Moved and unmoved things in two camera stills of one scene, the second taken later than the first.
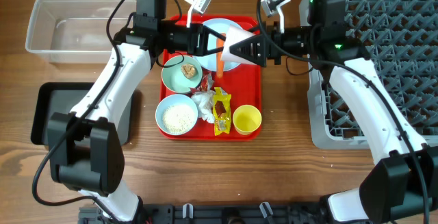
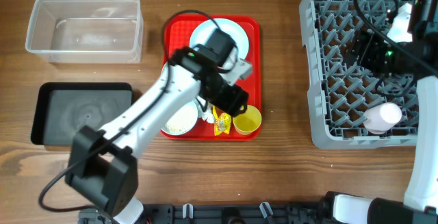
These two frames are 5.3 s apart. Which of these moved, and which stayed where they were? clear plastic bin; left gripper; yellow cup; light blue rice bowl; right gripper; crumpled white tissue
Moved: right gripper; left gripper
Stayed: light blue rice bowl; clear plastic bin; yellow cup; crumpled white tissue
